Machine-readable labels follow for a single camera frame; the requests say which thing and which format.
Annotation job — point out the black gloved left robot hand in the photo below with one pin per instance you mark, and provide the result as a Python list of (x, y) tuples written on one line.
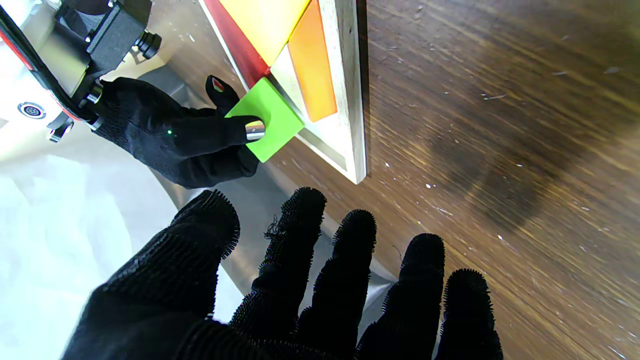
[(165, 300)]

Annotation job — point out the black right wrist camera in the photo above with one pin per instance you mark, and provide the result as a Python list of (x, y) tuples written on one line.
[(115, 30)]

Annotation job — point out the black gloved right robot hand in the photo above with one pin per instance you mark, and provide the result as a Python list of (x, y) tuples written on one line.
[(175, 135)]

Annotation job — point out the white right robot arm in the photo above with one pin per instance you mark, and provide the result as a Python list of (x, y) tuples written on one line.
[(35, 75)]

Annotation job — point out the orange tangram parallelogram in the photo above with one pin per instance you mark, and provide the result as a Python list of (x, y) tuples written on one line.
[(315, 65)]

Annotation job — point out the green tangram square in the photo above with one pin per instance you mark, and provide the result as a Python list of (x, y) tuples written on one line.
[(275, 115)]

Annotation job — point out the square wooden tangram tray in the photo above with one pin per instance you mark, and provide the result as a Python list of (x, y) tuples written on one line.
[(350, 100)]

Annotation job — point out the large red tangram triangle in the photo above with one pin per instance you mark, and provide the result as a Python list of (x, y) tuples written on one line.
[(240, 45)]

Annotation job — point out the large yellow tangram triangle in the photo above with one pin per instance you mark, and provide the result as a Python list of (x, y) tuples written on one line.
[(270, 25)]

